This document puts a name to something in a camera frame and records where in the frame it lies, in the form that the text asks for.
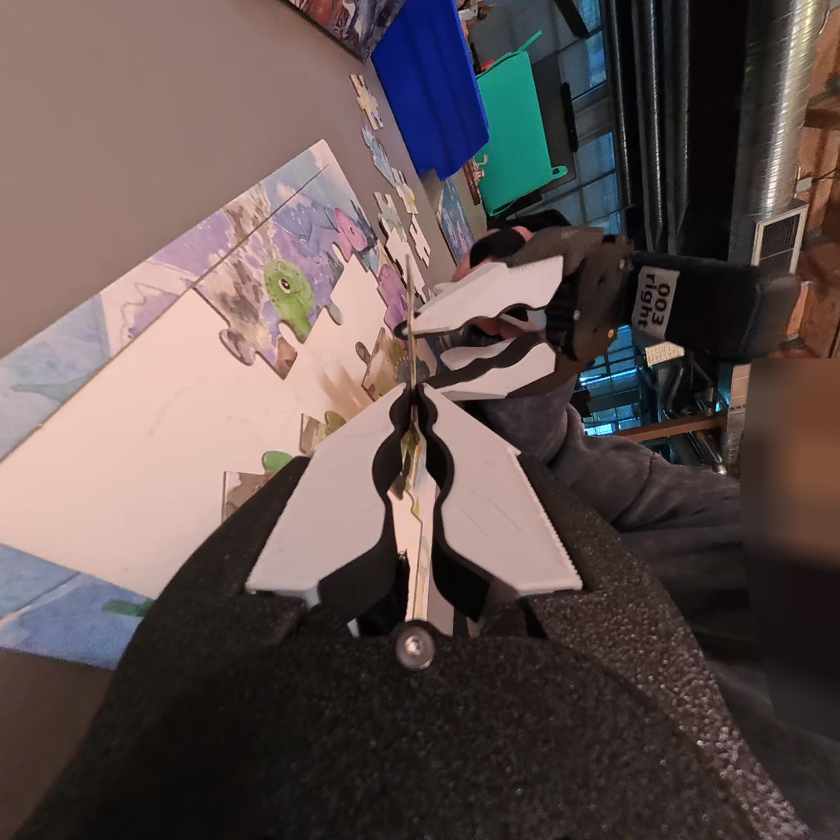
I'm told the group of assembled puzzle pieces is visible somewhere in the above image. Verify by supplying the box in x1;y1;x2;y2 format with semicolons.
354;243;434;404

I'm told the pile of puzzle pieces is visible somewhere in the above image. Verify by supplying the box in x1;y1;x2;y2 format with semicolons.
348;72;434;270

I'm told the space puzzle board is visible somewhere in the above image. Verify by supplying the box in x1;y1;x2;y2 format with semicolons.
436;177;476;263

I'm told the brown grey puzzle piece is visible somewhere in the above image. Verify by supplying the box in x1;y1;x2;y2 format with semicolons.
222;449;294;521

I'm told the person's right forearm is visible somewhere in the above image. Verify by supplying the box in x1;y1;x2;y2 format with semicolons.
459;384;746;532

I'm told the green dinosaur head puzzle piece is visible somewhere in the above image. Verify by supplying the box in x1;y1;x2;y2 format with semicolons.
197;252;345;380

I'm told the white vent grille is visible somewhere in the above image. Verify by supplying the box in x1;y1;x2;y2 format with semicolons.
750;202;809;275

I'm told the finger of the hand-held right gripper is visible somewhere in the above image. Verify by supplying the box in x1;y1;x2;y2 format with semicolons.
409;256;565;336
430;336;565;401

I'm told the grey desk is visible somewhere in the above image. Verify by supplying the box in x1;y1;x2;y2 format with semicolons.
0;0;473;840

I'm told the silver ventilation duct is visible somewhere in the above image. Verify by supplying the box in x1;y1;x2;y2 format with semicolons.
727;0;836;263

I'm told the pink dinosaur head puzzle piece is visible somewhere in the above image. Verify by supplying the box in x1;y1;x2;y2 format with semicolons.
328;200;385;260

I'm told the colourful puzzle box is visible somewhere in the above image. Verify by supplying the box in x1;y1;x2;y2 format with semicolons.
282;0;408;61

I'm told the blue plastic bin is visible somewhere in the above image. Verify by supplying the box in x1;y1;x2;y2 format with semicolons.
371;0;491;181

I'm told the dinosaur puzzle tray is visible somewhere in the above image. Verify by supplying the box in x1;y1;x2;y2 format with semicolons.
0;138;460;670

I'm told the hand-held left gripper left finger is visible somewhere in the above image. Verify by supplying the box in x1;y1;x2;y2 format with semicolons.
245;385;414;606

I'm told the person's grey sweater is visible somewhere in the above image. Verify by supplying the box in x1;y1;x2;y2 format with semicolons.
610;518;840;828

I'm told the green grass puzzle piece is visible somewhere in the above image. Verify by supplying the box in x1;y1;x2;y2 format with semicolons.
298;410;350;455

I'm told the person's right hand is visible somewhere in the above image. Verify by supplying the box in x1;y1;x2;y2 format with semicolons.
455;223;534;287

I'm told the small green brown puzzle piece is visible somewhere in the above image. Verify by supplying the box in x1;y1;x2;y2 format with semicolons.
402;252;437;623

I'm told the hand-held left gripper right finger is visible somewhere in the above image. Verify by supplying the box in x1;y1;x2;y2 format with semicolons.
419;385;585;635

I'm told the blue purple puzzle piece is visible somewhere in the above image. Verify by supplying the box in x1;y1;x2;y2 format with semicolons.
269;187;349;263

